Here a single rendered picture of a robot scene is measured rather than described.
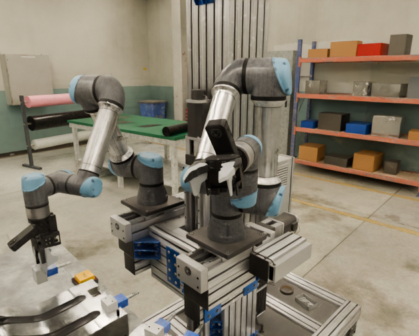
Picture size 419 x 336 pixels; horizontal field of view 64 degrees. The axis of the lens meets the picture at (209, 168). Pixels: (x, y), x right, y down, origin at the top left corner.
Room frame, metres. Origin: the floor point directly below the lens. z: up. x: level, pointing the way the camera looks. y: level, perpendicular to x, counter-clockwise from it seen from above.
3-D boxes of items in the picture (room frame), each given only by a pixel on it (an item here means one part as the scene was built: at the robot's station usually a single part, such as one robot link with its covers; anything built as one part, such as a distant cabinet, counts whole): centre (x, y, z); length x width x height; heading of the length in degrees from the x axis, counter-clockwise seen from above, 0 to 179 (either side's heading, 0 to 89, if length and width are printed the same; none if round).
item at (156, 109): (8.58, 1.44, 0.48); 0.64 x 0.54 x 0.97; 53
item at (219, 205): (1.17, -0.07, 1.20); 0.13 x 0.12 x 0.14; 69
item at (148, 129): (5.06, 1.01, 0.51); 2.40 x 1.13 x 1.02; 51
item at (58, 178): (1.18, 0.55, 1.25); 0.11 x 0.11 x 0.08; 68
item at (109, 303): (0.98, 0.30, 0.89); 0.13 x 0.05 x 0.05; 133
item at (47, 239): (1.10, 0.60, 1.09); 0.09 x 0.08 x 0.12; 133
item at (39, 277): (1.11, 0.59, 0.93); 0.13 x 0.05 x 0.05; 133
